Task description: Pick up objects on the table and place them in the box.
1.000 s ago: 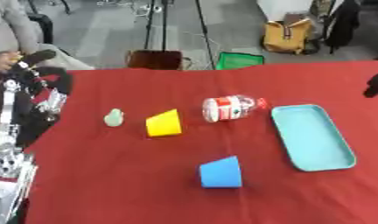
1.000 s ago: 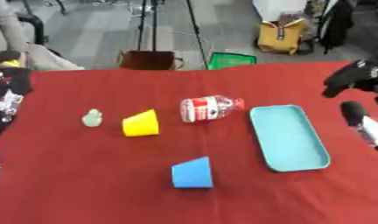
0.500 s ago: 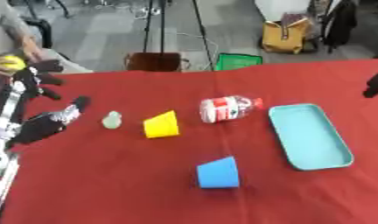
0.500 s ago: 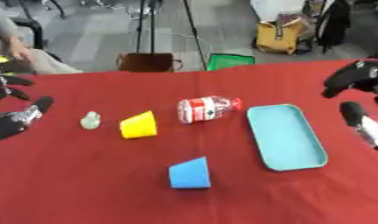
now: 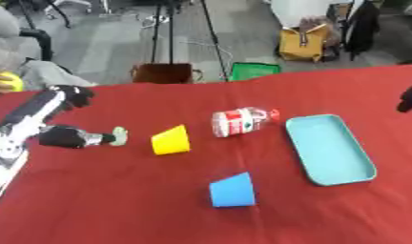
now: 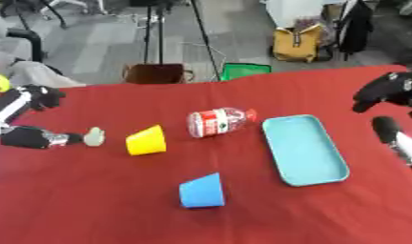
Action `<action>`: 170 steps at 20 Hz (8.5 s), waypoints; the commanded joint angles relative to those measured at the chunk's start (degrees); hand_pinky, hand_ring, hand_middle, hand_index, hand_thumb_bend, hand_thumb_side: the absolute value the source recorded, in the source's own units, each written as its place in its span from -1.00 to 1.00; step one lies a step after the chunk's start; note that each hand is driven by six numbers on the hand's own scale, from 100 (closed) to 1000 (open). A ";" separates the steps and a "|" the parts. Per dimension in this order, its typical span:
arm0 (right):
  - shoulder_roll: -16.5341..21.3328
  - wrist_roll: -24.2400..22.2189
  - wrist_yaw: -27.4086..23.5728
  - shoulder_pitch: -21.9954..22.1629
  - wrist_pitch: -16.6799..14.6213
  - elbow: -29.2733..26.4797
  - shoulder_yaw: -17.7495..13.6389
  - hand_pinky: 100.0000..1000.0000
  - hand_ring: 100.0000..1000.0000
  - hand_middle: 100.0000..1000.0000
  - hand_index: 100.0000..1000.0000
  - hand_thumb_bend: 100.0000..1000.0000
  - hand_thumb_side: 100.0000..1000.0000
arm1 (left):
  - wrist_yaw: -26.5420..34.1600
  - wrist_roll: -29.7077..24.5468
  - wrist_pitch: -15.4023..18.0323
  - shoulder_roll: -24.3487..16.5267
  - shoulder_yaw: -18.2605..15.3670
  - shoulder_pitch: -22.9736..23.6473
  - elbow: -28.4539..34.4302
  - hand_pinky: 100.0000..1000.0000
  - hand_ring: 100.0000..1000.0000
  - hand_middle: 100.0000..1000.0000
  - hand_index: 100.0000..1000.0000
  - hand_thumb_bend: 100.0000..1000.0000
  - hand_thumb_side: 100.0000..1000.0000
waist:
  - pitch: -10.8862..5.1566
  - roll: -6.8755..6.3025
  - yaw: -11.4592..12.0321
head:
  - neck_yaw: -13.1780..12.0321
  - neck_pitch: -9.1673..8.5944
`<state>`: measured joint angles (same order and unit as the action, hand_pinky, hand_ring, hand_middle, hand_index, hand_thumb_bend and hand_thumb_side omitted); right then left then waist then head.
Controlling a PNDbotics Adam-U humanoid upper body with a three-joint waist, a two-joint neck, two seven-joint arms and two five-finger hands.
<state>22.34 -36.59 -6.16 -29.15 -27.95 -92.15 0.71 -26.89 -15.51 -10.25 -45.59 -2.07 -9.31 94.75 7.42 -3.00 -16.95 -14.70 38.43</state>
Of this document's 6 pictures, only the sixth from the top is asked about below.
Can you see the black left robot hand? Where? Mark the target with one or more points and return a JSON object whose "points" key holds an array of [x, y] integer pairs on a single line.
{"points": [[26, 137]]}

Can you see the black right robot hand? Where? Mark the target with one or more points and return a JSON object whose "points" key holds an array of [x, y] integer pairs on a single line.
{"points": [[390, 89]]}

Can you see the small grey-green object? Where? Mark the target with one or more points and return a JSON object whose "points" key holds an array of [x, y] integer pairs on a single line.
{"points": [[94, 136]]}

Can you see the black hanging coat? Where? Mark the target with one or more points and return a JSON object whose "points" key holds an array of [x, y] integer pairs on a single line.
{"points": [[357, 27]]}

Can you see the black office chair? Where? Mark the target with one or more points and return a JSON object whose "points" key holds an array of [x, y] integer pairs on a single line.
{"points": [[31, 39]]}

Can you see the yellow backpack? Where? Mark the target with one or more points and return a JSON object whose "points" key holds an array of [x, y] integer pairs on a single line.
{"points": [[295, 43]]}

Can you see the light blue rectangular tray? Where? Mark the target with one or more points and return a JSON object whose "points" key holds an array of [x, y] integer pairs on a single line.
{"points": [[304, 149]]}

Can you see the yellow plastic cup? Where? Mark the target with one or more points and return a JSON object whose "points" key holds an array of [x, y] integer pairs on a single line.
{"points": [[146, 141]]}

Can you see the brown chair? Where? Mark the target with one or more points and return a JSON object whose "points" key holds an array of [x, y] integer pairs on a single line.
{"points": [[155, 73]]}

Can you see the green bin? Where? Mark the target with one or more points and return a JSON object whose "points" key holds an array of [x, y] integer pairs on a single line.
{"points": [[243, 70]]}

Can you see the black tripod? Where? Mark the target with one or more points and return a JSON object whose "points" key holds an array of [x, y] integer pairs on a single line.
{"points": [[160, 31]]}

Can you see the clear bottle with red label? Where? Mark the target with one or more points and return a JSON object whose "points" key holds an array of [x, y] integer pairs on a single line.
{"points": [[218, 122]]}

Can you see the blue plastic cup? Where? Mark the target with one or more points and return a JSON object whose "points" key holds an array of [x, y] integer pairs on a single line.
{"points": [[202, 191]]}

